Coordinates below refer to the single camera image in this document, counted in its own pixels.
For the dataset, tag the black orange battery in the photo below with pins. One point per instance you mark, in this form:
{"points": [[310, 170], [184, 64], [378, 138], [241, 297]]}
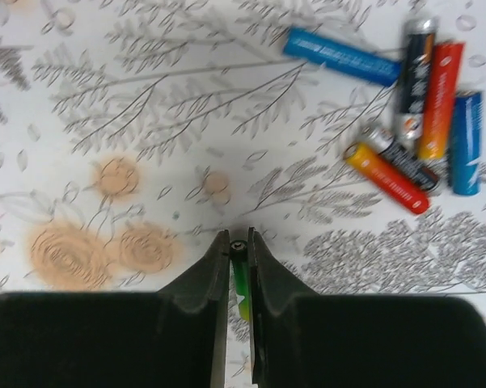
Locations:
{"points": [[419, 38]]}

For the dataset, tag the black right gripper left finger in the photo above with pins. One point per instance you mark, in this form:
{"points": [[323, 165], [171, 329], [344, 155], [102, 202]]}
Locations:
{"points": [[173, 337]]}

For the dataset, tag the green battery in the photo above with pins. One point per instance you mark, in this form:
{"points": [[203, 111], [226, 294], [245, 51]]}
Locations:
{"points": [[239, 261]]}

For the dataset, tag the red orange battery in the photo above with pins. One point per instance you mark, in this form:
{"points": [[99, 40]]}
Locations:
{"points": [[385, 177], [439, 105]]}

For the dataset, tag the blue battery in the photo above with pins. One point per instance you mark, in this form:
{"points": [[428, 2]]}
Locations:
{"points": [[465, 143], [340, 57]]}

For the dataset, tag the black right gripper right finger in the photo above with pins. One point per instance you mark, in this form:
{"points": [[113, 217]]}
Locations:
{"points": [[300, 338]]}

